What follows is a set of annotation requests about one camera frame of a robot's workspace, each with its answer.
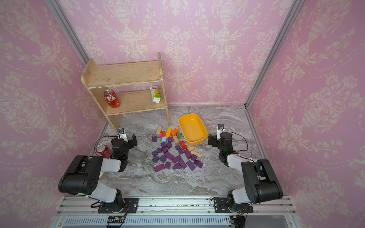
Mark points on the small red brick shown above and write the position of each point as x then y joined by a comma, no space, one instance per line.
183,145

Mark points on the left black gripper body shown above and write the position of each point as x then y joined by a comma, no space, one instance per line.
129,145

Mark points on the natural wood brick near shelf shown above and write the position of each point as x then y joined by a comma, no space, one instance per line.
159,130

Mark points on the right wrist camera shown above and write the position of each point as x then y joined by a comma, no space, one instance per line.
220,129

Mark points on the red cola can on floor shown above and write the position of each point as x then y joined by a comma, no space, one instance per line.
103,150

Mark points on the red cola can on shelf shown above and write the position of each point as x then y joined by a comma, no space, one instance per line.
111,98

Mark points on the purple small square brick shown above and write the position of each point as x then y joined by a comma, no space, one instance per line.
167,165

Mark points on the purple triangle brick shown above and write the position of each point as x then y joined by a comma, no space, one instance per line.
177,166

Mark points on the purple brick centre long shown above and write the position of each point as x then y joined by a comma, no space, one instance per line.
169,156

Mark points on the green white juice carton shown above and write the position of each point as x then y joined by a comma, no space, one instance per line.
156,97

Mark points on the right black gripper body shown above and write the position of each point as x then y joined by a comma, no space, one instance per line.
216,143

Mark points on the wooden two-tier shelf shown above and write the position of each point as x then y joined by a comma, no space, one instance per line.
98,78

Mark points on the engraved natural wood brick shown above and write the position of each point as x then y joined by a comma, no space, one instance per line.
196,154

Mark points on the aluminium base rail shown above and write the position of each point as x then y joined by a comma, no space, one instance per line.
175,212

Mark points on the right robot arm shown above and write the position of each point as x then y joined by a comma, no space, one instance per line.
260,183

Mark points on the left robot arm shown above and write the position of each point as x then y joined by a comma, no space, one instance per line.
83,174

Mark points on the yellow plastic storage bin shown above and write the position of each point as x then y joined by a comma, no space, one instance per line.
193,129

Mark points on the orange brick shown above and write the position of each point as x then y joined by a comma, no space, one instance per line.
174,132

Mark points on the yellow long brick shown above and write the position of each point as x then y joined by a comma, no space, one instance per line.
168,132

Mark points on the beige wood brick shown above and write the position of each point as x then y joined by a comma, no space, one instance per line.
176,140

